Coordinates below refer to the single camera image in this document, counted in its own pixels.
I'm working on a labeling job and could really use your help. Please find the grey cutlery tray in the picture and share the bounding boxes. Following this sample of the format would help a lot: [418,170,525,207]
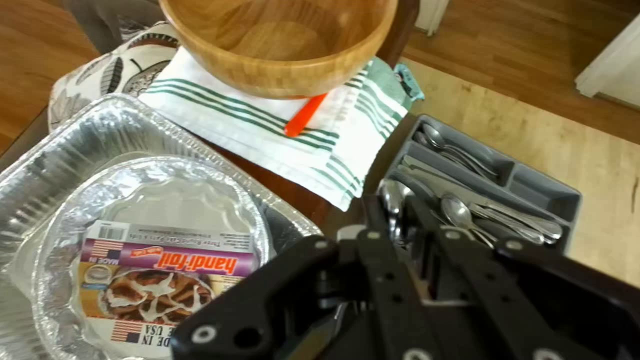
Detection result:
[387,116,581,254]

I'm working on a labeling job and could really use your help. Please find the silver table knife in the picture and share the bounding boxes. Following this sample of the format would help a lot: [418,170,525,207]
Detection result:
[281,301,352,360]

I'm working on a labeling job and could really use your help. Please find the green striped dish towel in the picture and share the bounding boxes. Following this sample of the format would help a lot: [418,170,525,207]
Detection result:
[139,47,414,210]

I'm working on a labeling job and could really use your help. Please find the wooden bowl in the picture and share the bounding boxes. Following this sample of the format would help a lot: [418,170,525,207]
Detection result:
[158,0,398,98]

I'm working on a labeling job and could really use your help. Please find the round foil pie pans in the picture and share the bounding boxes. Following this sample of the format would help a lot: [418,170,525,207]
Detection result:
[31,156,272,360]

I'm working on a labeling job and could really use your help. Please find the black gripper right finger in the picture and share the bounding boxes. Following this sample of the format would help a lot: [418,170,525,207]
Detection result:
[405,198,640,360]

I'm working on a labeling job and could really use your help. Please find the large aluminium foil tray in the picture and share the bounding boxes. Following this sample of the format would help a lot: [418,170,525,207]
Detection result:
[0,96,316,360]

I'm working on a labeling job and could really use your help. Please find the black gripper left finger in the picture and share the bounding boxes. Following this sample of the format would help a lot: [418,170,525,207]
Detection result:
[170,235,362,360]

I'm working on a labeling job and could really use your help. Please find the orange spatula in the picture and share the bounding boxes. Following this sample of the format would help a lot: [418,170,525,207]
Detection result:
[284,94,326,135]

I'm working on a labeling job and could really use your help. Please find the leaf pattern cushion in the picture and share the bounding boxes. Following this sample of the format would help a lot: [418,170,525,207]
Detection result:
[47,21,178,131]

